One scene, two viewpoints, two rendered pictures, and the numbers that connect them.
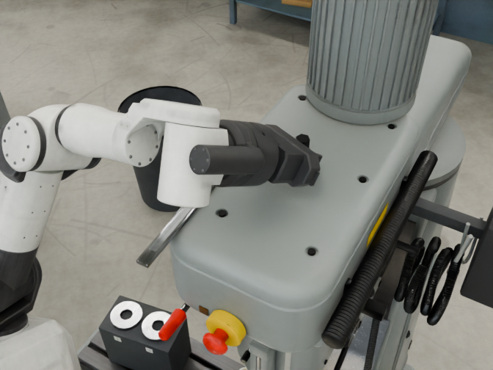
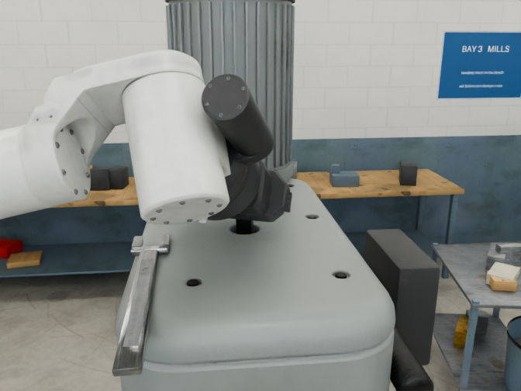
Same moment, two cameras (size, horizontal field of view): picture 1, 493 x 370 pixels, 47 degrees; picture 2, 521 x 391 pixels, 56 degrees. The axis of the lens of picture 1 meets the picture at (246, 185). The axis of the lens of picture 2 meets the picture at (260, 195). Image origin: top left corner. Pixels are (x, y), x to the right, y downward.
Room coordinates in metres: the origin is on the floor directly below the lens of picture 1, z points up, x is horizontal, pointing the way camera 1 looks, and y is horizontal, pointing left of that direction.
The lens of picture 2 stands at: (0.19, 0.24, 2.11)
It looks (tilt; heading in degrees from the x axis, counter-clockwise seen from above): 17 degrees down; 323
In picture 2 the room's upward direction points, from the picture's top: straight up
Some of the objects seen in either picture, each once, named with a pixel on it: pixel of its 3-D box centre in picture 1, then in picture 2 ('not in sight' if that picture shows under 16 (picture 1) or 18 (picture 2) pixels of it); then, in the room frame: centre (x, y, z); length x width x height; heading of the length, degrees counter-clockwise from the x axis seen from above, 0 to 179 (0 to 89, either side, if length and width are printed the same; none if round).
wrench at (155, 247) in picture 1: (190, 206); (143, 287); (0.57, 0.08, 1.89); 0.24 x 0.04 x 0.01; 151
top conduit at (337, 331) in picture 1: (385, 234); (348, 282); (0.61, -0.23, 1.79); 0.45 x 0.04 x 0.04; 149
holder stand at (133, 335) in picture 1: (146, 338); not in sight; (0.87, 0.30, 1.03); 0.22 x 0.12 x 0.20; 69
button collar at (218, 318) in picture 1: (225, 328); not in sight; (0.45, 0.03, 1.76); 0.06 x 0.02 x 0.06; 59
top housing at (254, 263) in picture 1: (301, 202); (244, 282); (0.66, -0.09, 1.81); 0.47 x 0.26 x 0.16; 149
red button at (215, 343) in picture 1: (217, 340); not in sight; (0.43, 0.04, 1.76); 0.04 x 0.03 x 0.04; 59
